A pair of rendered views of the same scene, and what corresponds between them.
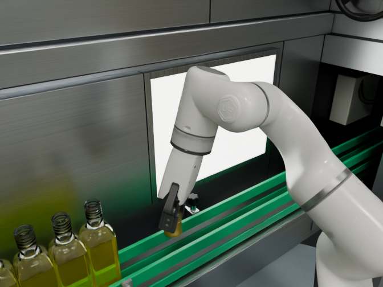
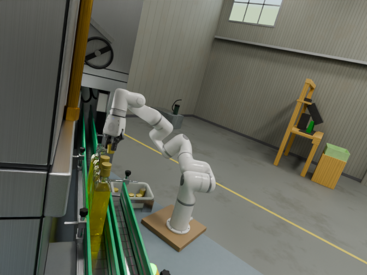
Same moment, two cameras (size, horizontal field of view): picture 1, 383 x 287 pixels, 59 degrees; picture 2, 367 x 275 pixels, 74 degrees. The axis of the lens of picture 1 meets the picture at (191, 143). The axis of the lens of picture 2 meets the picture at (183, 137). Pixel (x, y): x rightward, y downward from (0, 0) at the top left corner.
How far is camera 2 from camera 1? 109 cm
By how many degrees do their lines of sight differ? 74
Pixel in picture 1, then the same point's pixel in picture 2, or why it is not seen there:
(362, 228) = (167, 124)
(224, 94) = (138, 96)
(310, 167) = (155, 113)
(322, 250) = (154, 136)
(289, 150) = (140, 112)
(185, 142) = (123, 113)
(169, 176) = (121, 126)
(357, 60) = (91, 83)
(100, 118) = not seen: hidden behind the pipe
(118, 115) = not seen: hidden behind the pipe
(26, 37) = not seen: hidden behind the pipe
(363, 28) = (93, 71)
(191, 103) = (125, 100)
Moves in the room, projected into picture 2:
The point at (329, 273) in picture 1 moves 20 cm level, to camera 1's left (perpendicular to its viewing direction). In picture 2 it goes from (157, 141) to (143, 149)
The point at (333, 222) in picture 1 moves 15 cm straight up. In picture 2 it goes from (163, 124) to (169, 98)
